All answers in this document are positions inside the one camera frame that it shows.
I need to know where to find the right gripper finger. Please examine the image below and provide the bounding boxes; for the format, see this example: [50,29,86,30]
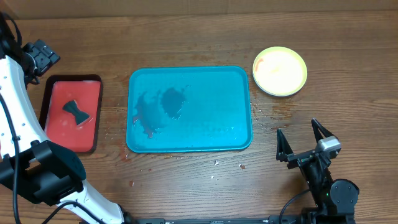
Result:
[311,118,330,142]
[276,129,294,161]

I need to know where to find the yellow-green rimmed plate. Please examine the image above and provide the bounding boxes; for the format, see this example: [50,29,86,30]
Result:
[252,46,308,97]

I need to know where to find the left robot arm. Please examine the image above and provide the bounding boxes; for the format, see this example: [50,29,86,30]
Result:
[1,12,135,223]

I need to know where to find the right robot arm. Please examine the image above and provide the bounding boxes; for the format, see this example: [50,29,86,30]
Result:
[276,118,359,223]

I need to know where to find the dark red water tray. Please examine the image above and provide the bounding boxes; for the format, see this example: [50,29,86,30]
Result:
[39,74,103,154]

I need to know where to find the teal plastic serving tray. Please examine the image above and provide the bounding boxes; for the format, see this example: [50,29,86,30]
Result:
[126,66,253,153]

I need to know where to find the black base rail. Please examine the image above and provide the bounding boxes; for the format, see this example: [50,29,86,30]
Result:
[132,215,356,224]

